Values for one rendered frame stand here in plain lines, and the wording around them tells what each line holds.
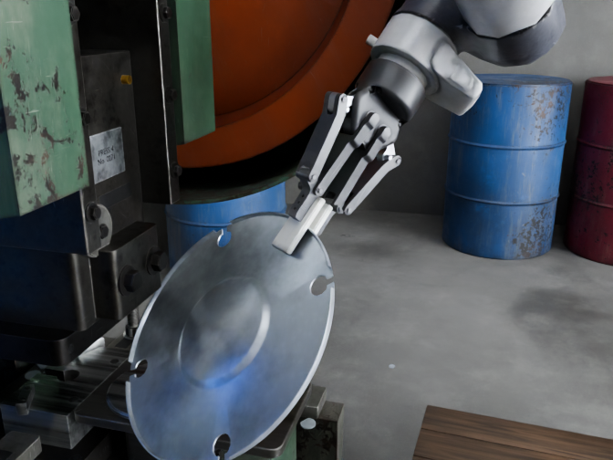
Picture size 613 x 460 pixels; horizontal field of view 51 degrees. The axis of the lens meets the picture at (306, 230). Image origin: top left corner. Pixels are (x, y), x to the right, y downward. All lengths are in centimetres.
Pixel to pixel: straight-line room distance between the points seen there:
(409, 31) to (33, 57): 38
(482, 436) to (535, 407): 80
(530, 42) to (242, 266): 39
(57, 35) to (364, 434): 165
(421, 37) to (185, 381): 45
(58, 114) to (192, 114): 26
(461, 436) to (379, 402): 74
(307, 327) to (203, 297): 16
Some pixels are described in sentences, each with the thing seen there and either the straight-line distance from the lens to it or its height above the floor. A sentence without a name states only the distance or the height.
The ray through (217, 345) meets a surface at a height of 88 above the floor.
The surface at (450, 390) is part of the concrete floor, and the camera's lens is 228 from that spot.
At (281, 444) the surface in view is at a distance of 71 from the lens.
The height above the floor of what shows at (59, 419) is 77.
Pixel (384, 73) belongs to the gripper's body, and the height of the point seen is 115.
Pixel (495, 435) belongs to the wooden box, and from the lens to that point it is 150.
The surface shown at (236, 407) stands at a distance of 65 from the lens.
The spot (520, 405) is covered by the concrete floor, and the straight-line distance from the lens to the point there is 226.
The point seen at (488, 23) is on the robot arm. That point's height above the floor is 120.
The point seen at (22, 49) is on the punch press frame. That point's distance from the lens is 55.
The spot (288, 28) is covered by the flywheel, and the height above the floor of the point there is 119.
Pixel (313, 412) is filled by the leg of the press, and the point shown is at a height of 63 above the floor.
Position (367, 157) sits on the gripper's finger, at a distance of 72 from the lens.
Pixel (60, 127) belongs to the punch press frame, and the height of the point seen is 112.
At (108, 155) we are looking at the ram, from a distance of 73.
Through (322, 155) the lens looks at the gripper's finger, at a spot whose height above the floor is 107.
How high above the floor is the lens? 121
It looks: 19 degrees down
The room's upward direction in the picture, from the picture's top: straight up
